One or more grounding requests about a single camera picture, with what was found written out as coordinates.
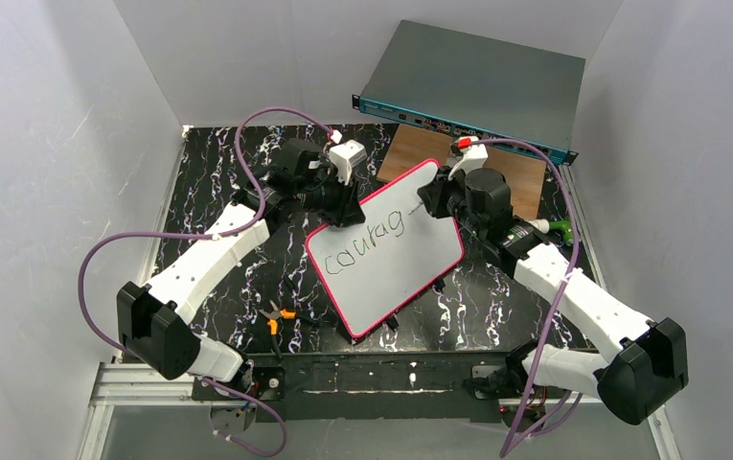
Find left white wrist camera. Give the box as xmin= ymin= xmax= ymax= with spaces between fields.
xmin=328 ymin=129 xmax=366 ymax=186

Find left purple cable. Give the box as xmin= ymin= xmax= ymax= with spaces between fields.
xmin=78 ymin=106 xmax=343 ymax=458

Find white whiteboard marker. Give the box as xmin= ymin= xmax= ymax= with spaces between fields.
xmin=408 ymin=202 xmax=424 ymax=216

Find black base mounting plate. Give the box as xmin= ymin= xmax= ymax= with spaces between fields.
xmin=191 ymin=349 xmax=533 ymax=424

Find pink framed whiteboard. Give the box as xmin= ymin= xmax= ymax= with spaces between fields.
xmin=305 ymin=159 xmax=465 ymax=339

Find grey blue network switch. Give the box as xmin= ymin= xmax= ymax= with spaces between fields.
xmin=352 ymin=20 xmax=585 ymax=165

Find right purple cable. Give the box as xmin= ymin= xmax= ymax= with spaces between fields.
xmin=473 ymin=138 xmax=586 ymax=460

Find purple cable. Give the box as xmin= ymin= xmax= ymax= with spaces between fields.
xmin=78 ymin=106 xmax=343 ymax=458
xmin=473 ymin=138 xmax=586 ymax=460

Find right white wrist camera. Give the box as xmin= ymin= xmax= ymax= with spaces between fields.
xmin=448 ymin=136 xmax=488 ymax=180

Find orange handled pliers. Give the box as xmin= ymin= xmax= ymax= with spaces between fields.
xmin=259 ymin=301 xmax=321 ymax=361

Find white green plastic pipe fitting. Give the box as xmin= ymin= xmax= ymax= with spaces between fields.
xmin=528 ymin=218 xmax=575 ymax=245

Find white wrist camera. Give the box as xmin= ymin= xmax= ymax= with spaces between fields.
xmin=448 ymin=136 xmax=488 ymax=180
xmin=328 ymin=129 xmax=366 ymax=186

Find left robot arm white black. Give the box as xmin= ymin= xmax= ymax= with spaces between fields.
xmin=117 ymin=139 xmax=366 ymax=387

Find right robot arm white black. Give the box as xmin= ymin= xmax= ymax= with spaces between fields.
xmin=418 ymin=167 xmax=689 ymax=426

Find aluminium frame rail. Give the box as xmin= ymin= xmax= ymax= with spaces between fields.
xmin=79 ymin=363 xmax=682 ymax=459

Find wooden board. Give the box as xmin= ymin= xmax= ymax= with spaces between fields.
xmin=377 ymin=125 xmax=546 ymax=219

